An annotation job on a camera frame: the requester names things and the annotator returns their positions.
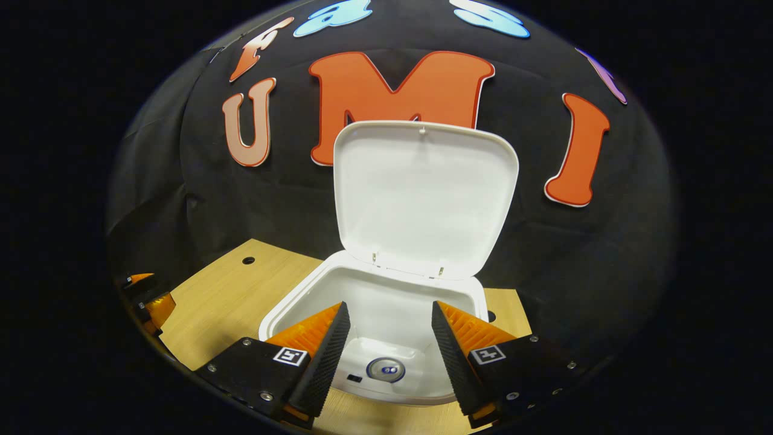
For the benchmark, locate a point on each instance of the silver blue pop can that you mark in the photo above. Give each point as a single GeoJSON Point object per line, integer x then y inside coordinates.
{"type": "Point", "coordinates": [386, 370]}

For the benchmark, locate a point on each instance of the white desktop garbage bin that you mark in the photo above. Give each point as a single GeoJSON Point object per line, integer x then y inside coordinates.
{"type": "Point", "coordinates": [423, 199]}

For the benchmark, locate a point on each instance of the black backdrop cloth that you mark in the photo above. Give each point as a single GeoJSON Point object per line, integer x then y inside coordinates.
{"type": "Point", "coordinates": [181, 199]}

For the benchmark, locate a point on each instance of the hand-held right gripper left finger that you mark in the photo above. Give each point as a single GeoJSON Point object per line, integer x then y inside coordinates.
{"type": "Point", "coordinates": [326, 362]}

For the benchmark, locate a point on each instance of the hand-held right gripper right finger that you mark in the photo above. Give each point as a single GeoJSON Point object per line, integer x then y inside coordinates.
{"type": "Point", "coordinates": [453, 356]}

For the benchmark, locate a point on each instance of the wooden desktop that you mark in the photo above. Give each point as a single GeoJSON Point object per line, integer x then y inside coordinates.
{"type": "Point", "coordinates": [223, 296]}

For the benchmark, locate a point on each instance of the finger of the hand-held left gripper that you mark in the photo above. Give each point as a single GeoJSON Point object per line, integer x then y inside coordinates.
{"type": "Point", "coordinates": [140, 281]}
{"type": "Point", "coordinates": [158, 309]}

